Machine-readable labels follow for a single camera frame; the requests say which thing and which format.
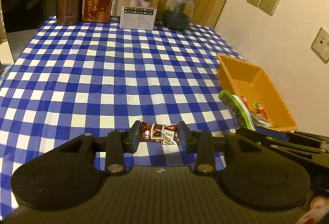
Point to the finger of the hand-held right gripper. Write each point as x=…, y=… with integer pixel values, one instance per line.
x=305, y=137
x=282, y=150

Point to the blue white checked tablecloth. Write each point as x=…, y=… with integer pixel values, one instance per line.
x=102, y=85

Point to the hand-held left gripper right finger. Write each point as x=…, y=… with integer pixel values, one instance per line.
x=183, y=137

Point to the large beige wall socket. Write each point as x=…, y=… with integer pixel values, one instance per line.
x=321, y=44

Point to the brown candy packet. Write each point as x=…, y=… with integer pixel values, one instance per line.
x=156, y=133

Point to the brown tin canister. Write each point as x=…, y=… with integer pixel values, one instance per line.
x=70, y=0

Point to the red tea box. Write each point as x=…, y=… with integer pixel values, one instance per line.
x=97, y=3

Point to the person's right hand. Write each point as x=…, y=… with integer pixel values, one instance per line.
x=320, y=204

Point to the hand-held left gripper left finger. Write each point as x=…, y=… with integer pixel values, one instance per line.
x=135, y=137

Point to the small red candy packet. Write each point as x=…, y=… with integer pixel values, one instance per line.
x=262, y=114
x=244, y=101

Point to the white product box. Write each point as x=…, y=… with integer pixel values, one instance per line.
x=140, y=5

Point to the orange plastic tray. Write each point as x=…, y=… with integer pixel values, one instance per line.
x=246, y=77

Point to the dark glass jar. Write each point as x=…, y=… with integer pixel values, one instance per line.
x=178, y=12

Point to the white green snack packet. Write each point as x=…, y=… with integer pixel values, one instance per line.
x=241, y=111

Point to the yellow snack packet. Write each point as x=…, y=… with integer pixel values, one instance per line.
x=256, y=106

